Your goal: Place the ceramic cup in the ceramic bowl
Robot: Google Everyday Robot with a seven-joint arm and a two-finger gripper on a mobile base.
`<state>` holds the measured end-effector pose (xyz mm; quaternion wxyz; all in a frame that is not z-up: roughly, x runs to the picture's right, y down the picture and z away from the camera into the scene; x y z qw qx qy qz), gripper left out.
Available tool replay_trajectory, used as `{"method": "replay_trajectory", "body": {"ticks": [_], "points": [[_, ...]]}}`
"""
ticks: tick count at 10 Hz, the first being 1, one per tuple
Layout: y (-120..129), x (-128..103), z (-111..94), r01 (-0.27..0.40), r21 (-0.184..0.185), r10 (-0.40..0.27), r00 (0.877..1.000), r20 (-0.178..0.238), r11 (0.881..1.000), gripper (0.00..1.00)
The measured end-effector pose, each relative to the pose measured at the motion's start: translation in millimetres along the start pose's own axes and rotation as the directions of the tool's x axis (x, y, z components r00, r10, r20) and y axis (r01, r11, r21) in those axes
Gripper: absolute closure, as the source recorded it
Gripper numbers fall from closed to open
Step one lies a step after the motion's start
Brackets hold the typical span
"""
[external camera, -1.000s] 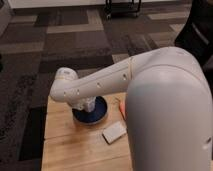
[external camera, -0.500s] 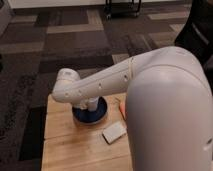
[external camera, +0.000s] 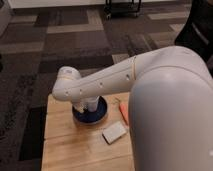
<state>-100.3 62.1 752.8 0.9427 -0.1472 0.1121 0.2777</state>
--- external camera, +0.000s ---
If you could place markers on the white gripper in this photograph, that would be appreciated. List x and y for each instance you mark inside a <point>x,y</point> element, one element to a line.
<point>80,106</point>

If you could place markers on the orange carrot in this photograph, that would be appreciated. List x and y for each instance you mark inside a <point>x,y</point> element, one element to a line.
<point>123,108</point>

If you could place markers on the white rectangular sponge block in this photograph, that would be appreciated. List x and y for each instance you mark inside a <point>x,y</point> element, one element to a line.
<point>113,132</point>

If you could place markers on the white ceramic cup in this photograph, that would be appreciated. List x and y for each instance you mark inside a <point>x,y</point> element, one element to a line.
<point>92,104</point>

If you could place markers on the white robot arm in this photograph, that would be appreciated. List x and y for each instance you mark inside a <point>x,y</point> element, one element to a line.
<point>170,105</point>

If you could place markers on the black wheeled cart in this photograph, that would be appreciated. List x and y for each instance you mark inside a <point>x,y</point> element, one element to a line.
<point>130,7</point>

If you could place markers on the black office chair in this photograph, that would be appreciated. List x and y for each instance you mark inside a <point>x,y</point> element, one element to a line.
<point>197,33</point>

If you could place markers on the dark blue ceramic bowl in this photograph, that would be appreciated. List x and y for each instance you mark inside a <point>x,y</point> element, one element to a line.
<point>92,117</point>

